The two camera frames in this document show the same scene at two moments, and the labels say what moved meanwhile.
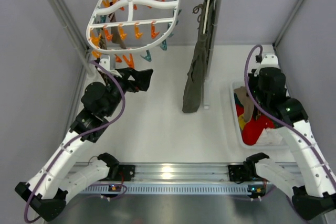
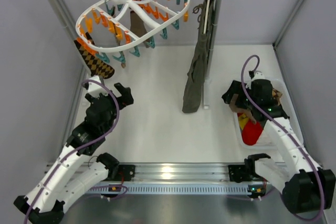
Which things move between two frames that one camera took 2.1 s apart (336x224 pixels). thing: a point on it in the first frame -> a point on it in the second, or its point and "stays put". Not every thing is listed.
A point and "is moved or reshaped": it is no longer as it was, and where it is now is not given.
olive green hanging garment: [194, 86] stays put
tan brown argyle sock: [103, 39] -> [123, 65]
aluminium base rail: [240, 172] stays put
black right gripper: [258, 106] -> [237, 95]
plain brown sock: [241, 94] is moved or reshaped
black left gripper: [130, 79] -> [115, 100]
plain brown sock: [116, 38] -> [138, 26]
